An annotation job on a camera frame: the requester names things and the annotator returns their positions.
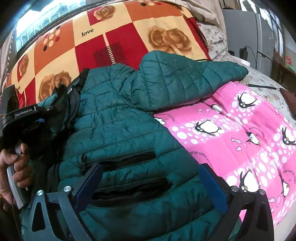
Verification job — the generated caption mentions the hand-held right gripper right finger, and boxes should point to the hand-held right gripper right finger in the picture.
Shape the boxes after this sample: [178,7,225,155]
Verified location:
[199,163,277,241]

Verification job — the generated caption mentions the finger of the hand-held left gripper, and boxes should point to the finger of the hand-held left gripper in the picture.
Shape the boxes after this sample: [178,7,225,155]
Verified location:
[37,104,58,114]

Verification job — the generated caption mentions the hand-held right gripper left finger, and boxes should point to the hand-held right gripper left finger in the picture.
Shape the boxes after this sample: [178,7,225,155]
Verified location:
[22,163,104,241]

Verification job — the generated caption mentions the green quilted puffer jacket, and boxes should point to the green quilted puffer jacket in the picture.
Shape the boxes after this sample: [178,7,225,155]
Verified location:
[21,51,249,241]

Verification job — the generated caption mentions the person's left hand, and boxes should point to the person's left hand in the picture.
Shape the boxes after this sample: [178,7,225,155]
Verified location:
[0,142,33,212]

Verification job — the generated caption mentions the pink penguin blanket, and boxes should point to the pink penguin blanket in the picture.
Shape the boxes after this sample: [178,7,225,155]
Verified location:
[154,81,296,229]

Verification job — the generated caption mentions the large bright window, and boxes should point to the large bright window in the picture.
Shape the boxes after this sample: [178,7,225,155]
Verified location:
[14,0,97,54]

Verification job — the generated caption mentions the red orange rose blanket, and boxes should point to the red orange rose blanket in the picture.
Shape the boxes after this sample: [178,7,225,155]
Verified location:
[6,0,212,109]

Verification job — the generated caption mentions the thin black stick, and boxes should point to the thin black stick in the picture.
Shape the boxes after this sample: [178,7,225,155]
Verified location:
[248,84,281,91]

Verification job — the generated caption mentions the brown leather item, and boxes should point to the brown leather item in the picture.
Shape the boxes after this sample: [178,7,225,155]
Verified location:
[280,89,296,109]

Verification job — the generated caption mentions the white floral bedsheet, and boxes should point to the white floral bedsheet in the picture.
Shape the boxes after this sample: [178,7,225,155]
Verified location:
[198,22,296,130]

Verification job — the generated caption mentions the narrow barred window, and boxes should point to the narrow barred window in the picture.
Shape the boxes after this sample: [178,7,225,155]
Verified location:
[266,9,285,58]

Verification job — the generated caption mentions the beige fuzzy blanket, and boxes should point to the beige fuzzy blanket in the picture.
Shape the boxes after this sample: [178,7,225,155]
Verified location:
[166,0,223,26]

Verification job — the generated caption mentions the black charger with cable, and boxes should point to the black charger with cable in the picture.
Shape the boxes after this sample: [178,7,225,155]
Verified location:
[239,46,258,70]

